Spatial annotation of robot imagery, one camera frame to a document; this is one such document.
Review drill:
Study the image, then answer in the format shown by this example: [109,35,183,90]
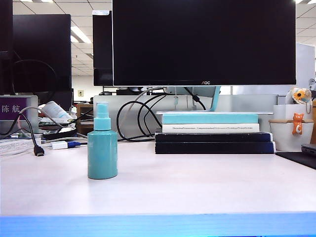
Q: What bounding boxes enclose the teal spray bottle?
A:
[87,103,119,180]

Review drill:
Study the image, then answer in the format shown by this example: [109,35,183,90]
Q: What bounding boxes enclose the teal book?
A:
[162,112,259,125]

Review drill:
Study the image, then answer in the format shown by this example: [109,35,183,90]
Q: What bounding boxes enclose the white book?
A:
[161,123,261,133]

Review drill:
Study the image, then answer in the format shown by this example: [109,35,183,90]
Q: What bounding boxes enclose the thin black book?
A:
[155,132,274,143]

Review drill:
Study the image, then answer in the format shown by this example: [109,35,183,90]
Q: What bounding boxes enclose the teal white monitor stand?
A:
[164,85,222,112]

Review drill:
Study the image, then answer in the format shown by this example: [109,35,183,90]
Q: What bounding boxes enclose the thick black book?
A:
[155,141,276,155]

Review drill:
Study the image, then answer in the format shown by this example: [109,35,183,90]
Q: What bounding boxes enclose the brown wooden box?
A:
[76,103,95,136]

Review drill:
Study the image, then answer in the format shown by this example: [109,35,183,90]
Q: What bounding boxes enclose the large black AOC monitor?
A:
[112,0,297,87]

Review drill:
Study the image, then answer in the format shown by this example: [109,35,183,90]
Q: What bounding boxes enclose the narrow black monitor back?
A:
[92,10,114,87]

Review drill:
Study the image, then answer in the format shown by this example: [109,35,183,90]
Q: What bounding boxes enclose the flat black object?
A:
[42,127,78,141]

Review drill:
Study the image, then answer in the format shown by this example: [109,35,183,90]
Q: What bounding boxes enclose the white adapter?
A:
[51,141,68,150]

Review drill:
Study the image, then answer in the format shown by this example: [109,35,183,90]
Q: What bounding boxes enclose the white lying bottle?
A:
[40,101,73,121]

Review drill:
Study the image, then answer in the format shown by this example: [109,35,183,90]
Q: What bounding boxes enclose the ceiling light panel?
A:
[71,25,93,44]

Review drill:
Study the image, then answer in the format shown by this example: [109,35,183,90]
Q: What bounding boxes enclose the white box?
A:
[273,104,314,121]

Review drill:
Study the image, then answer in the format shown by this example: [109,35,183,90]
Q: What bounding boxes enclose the orange cat figurine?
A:
[292,113,305,135]

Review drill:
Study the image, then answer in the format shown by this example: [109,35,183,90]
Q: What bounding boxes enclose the printed paper sheets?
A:
[0,137,43,158]

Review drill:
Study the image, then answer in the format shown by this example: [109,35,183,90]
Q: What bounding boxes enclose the purple name plate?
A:
[0,95,39,134]

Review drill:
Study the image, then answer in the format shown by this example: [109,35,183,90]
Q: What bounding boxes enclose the black mouse pad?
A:
[275,151,316,170]

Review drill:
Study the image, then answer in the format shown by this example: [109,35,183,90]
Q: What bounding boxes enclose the grey flat device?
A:
[301,144,316,157]

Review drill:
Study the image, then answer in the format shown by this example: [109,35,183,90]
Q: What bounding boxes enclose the dark monitor edge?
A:
[0,0,14,95]

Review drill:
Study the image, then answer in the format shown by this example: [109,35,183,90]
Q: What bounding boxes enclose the white monitor cable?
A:
[127,86,165,117]

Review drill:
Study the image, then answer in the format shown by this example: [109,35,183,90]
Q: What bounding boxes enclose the black looped cables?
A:
[116,93,164,143]

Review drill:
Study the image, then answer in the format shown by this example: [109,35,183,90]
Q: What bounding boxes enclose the black monitor with cables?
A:
[12,14,73,92]

